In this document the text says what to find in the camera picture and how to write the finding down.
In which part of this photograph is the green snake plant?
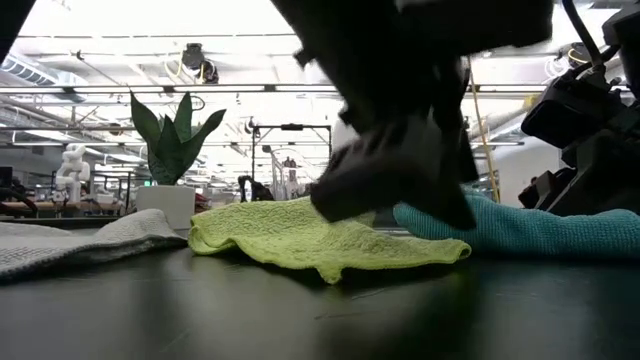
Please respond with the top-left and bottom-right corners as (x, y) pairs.
(130, 92), (227, 187)

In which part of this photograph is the white robot figure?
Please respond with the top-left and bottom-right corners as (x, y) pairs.
(54, 143), (92, 204)

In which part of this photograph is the white plant pot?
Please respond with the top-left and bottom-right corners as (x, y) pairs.
(135, 185), (197, 237)

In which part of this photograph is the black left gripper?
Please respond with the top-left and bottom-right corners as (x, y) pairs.
(272, 0), (554, 231)

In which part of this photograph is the black station frame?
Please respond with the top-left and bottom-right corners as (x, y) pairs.
(251, 123), (333, 166)

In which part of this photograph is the person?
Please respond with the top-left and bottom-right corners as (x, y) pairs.
(280, 155), (301, 200)

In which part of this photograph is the long ceiling light bar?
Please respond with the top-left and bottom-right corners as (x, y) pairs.
(0, 84), (551, 95)

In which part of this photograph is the yellow-green microfiber towel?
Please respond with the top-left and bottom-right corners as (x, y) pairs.
(187, 195), (473, 285)

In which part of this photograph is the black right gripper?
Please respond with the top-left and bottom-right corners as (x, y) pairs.
(517, 69), (640, 217)

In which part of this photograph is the grey microfiber towel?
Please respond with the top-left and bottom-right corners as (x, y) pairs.
(0, 208), (189, 282)

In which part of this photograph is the yellow hanging cord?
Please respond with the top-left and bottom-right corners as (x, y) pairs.
(467, 54), (501, 204)

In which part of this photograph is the wooden workbench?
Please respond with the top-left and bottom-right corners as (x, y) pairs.
(0, 199), (126, 221)

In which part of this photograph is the teal microfiber towel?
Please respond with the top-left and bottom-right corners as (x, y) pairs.
(392, 188), (640, 261)

